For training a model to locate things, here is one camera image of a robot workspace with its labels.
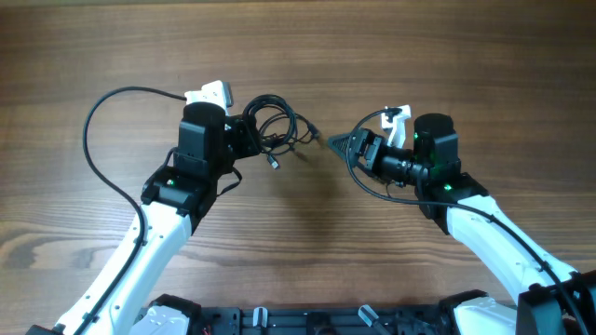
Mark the black USB cable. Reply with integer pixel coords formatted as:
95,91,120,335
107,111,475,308
240,94,323,170

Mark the left black camera cable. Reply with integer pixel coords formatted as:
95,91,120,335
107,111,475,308
69,86,187,335

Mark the right black camera cable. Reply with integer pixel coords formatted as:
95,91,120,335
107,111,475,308
345,106,590,335

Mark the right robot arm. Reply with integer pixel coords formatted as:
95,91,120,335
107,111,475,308
328,107,595,334

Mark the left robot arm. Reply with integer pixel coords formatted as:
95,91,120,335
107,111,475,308
50,102,260,334

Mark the black camera cable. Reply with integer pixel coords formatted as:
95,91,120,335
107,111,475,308
69,86,187,335
345,106,590,335

